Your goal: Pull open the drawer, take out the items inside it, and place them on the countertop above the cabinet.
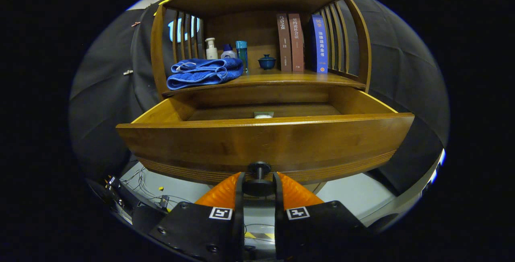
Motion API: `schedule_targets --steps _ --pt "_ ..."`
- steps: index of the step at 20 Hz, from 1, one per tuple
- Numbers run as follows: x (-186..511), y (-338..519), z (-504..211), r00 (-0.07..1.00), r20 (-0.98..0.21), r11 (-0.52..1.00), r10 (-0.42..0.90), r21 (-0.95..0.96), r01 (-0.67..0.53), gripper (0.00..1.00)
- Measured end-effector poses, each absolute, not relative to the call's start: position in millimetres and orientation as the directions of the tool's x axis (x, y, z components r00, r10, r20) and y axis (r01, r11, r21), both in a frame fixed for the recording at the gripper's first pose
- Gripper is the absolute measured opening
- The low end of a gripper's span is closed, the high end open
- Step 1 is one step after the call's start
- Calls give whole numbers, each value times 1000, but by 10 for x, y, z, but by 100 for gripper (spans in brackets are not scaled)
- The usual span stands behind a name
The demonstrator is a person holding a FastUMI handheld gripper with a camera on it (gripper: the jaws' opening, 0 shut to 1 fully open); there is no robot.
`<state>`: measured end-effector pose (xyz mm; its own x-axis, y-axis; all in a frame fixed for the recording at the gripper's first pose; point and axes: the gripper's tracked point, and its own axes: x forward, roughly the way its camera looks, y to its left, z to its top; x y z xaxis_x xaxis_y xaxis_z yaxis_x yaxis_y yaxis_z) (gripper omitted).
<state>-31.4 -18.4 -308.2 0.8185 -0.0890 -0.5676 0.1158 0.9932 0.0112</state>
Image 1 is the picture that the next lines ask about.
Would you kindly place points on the white pump bottle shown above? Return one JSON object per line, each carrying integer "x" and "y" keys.
{"x": 211, "y": 52}

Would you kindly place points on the teal clear bottle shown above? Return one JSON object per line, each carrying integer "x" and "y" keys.
{"x": 242, "y": 52}

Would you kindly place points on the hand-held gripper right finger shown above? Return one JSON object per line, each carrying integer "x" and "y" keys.
{"x": 314, "y": 230}

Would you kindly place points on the blue folded towel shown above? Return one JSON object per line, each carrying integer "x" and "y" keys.
{"x": 201, "y": 75}

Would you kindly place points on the blue lidded tea bowl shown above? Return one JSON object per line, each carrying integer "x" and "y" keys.
{"x": 267, "y": 63}

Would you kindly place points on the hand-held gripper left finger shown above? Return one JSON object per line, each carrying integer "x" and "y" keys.
{"x": 201, "y": 230}

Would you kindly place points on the blue book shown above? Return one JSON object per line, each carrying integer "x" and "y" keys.
{"x": 320, "y": 44}

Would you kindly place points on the white and green tube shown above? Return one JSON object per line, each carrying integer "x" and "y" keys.
{"x": 263, "y": 115}

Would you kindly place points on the white lotion bottle blue cap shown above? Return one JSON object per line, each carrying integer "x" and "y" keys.
{"x": 227, "y": 54}

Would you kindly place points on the brown book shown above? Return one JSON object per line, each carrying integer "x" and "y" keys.
{"x": 283, "y": 44}
{"x": 297, "y": 44}

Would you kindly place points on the wooden countertop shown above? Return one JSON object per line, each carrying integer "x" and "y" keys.
{"x": 281, "y": 79}

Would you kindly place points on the wooden drawer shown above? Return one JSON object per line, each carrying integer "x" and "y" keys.
{"x": 261, "y": 145}

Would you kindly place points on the wooden cabinet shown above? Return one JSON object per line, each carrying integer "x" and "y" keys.
{"x": 249, "y": 28}

